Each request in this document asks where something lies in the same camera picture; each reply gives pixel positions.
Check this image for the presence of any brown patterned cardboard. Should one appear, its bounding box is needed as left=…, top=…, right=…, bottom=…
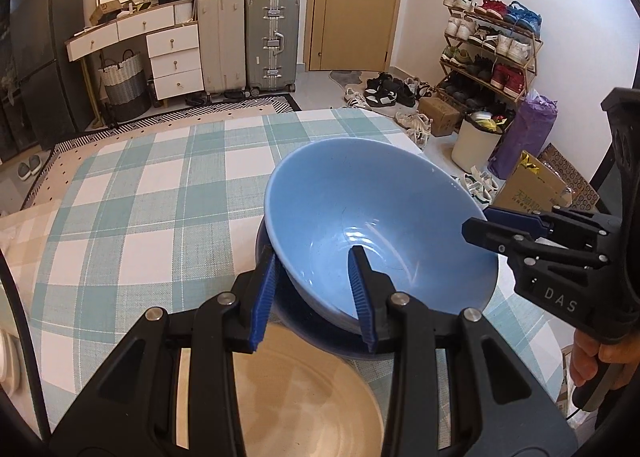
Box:
left=537, top=143, right=601, bottom=210

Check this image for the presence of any white vanity desk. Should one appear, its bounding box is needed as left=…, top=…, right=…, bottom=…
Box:
left=66, top=4, right=206, bottom=130

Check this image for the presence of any purple bag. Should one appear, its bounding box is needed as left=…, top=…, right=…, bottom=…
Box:
left=487, top=92, right=558, bottom=180

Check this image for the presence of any yellow cardboard box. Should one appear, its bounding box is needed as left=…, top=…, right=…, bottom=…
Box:
left=494, top=151, right=573, bottom=212

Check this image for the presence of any white trash bin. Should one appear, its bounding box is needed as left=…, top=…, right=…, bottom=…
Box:
left=451, top=109, right=503, bottom=172

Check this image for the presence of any white sneakers pair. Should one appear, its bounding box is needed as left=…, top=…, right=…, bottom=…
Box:
left=460, top=169, right=501, bottom=202

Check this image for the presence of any cream round plate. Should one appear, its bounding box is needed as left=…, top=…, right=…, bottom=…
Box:
left=172, top=322, right=387, bottom=457

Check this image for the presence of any beige suitcase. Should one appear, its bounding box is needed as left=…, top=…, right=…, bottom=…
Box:
left=196, top=0, right=248, bottom=95

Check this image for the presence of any brown cardboard box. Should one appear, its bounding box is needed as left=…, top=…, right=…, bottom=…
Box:
left=417, top=97, right=462, bottom=138

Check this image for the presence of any tan wooden door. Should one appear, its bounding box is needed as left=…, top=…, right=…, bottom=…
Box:
left=302, top=0, right=407, bottom=72

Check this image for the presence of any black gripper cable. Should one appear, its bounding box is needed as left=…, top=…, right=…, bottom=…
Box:
left=0, top=247, right=53, bottom=438

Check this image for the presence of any white round dish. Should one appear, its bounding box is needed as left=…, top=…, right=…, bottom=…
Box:
left=0, top=332, right=21, bottom=388

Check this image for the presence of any person's right hand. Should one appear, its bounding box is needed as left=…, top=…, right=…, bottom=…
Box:
left=570, top=322, right=640, bottom=386

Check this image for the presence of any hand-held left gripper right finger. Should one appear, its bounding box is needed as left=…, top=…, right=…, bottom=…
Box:
left=347, top=245, right=581, bottom=457

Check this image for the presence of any dark grey refrigerator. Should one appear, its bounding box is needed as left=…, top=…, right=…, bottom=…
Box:
left=10, top=0, right=96, bottom=132

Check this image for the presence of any pile of scattered shoes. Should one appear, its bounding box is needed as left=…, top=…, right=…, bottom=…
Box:
left=345, top=72, right=433, bottom=148

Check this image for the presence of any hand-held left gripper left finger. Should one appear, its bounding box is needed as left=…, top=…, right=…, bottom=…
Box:
left=47, top=252, right=280, bottom=457

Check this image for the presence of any wooden shoe rack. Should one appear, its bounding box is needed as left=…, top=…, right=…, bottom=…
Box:
left=435, top=0, right=543, bottom=110

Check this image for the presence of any teal checked tablecloth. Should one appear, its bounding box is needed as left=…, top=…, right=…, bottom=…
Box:
left=20, top=108, right=568, bottom=457

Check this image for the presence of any open cardboard box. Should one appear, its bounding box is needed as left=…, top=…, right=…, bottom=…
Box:
left=90, top=0, right=123, bottom=22

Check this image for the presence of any grey white woven basket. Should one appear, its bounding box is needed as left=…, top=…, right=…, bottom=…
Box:
left=97, top=49, right=151, bottom=122

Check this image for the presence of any small door mat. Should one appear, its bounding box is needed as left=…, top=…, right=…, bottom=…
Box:
left=329, top=69, right=368, bottom=88

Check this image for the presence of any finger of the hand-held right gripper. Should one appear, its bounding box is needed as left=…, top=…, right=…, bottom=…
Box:
left=461, top=217, right=609, bottom=270
left=484, top=205, right=622, bottom=250

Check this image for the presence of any silver suitcase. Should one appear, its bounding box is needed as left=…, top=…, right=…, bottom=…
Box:
left=245, top=0, right=301, bottom=92

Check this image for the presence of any light blue bowl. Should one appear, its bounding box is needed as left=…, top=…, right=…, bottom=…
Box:
left=263, top=137, right=500, bottom=335

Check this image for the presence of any beige checked cloth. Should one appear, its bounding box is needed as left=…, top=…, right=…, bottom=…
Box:
left=0, top=202, right=66, bottom=338

